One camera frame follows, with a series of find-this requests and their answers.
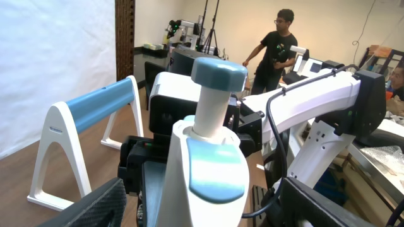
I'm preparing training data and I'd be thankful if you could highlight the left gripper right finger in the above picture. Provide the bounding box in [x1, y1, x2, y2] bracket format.
[278, 176, 377, 227]

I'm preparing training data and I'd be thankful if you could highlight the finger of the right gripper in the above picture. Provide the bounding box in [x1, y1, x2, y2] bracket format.
[141, 161, 167, 227]

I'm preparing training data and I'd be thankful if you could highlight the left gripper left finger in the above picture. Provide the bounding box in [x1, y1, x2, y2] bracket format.
[37, 177, 128, 227]

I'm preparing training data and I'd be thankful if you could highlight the white pipette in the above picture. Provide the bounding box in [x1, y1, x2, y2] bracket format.
[156, 56, 251, 227]

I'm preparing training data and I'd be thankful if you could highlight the white and blue stand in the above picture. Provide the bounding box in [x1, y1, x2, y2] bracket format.
[27, 74, 145, 212]

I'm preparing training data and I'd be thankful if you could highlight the black tripod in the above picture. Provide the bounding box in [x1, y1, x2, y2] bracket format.
[200, 0, 222, 56]

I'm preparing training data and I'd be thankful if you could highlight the person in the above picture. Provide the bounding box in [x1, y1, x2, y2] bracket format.
[242, 8, 299, 96]
[386, 64, 404, 102]

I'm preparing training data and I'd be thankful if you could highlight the mounting rail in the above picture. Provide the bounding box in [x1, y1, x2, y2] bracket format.
[251, 185, 270, 227]

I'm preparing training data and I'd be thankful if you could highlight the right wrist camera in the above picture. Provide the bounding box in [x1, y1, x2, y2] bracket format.
[148, 71, 239, 137]

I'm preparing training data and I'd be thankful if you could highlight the black cable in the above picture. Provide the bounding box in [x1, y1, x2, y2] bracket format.
[241, 64, 360, 219]

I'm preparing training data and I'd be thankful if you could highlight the brown perforated post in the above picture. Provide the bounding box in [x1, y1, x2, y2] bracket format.
[114, 0, 136, 82]

